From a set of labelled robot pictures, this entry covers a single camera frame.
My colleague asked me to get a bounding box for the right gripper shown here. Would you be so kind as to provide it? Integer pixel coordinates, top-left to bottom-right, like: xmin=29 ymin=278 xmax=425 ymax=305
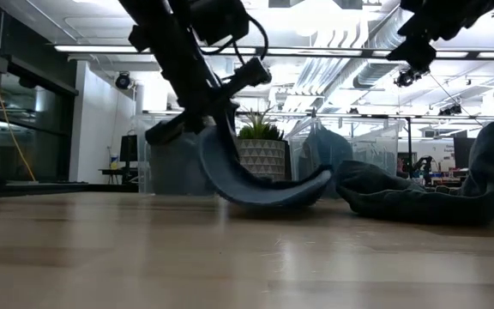
xmin=386 ymin=0 xmax=494 ymax=74

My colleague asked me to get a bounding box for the thin black post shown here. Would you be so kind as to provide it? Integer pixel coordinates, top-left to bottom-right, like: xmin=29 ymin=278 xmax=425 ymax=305
xmin=406 ymin=116 xmax=414 ymax=161

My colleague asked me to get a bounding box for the black desktop monitor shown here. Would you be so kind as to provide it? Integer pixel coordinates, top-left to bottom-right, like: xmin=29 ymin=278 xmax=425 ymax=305
xmin=119 ymin=135 xmax=139 ymax=163

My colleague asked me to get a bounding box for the clear plastic bin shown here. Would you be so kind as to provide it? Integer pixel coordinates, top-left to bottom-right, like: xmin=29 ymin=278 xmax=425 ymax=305
xmin=287 ymin=116 xmax=401 ymax=199
xmin=134 ymin=113 xmax=218 ymax=197

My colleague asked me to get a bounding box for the black aluminium table frame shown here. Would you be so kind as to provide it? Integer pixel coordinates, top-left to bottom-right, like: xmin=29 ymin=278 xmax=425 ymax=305
xmin=0 ymin=182 xmax=141 ymax=199

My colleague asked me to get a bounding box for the dark background monitor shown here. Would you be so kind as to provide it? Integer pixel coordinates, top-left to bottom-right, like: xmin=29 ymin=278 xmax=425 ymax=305
xmin=452 ymin=136 xmax=476 ymax=169

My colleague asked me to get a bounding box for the silver ribbed air duct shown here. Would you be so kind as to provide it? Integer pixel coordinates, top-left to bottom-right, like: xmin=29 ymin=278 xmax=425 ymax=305
xmin=352 ymin=59 xmax=405 ymax=90

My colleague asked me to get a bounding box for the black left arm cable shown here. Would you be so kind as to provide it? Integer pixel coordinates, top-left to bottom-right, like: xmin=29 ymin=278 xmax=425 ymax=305
xmin=199 ymin=15 xmax=270 ymax=68

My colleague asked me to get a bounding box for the long white light bar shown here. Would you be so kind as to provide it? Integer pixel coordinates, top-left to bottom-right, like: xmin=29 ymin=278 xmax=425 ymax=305
xmin=53 ymin=44 xmax=494 ymax=60

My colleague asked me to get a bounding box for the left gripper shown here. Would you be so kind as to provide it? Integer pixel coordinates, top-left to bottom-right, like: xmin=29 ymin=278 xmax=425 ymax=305
xmin=146 ymin=58 xmax=272 ymax=151

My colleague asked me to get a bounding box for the green plant in patterned pot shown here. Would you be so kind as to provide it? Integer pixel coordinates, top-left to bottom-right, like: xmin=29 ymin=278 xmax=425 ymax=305
xmin=234 ymin=106 xmax=292 ymax=182

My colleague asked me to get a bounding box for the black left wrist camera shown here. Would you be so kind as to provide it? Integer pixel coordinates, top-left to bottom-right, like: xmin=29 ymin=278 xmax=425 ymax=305
xmin=189 ymin=0 xmax=251 ymax=46

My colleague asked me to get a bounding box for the round black ceiling camera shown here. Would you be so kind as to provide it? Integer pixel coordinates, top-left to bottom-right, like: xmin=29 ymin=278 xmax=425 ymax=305
xmin=114 ymin=71 xmax=132 ymax=90
xmin=395 ymin=68 xmax=422 ymax=88

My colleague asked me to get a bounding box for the small dark desk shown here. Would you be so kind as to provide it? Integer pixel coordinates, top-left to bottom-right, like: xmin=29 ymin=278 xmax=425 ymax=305
xmin=98 ymin=167 xmax=140 ymax=186

